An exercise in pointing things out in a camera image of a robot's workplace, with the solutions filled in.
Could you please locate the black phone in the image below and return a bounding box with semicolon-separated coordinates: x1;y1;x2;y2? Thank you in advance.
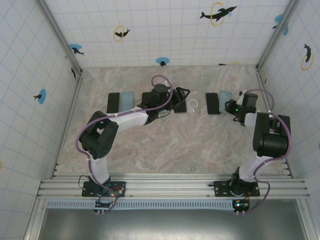
187;90;201;116
218;90;235;115

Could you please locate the black smartphone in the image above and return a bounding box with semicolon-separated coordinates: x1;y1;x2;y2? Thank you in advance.
141;92;155;111
173;98;188;115
205;92;221;116
106;92;121;115

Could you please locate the pale teal phone case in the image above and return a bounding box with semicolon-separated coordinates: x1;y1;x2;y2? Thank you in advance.
120;91;135;115

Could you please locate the aluminium mounting beam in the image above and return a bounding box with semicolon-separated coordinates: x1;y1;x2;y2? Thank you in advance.
36;174;312;200

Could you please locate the small circuit board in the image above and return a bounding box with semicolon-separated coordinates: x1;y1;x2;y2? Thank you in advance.
231;199;251;216
93;199;113;216

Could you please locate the grey metal sheet panel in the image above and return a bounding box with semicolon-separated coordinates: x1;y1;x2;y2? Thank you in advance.
37;207;309;240

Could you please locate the aluminium table side rail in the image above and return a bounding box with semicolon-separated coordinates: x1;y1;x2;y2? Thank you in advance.
51;71;85;180
255;65;295;180

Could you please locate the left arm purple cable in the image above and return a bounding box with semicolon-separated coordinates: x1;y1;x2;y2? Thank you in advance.
75;74;175;213

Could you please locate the aluminium corner post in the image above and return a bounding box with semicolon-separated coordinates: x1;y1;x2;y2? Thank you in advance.
35;0;84;76
255;0;301;70

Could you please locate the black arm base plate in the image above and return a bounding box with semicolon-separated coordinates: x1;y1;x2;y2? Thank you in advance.
81;180;127;198
214;179;261;198

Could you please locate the white slotted cable duct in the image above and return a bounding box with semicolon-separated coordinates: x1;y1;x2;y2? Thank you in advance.
46;199;251;210

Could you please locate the aluminium frame leg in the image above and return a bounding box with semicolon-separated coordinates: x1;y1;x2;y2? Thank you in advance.
295;198;317;240
23;198;49;240

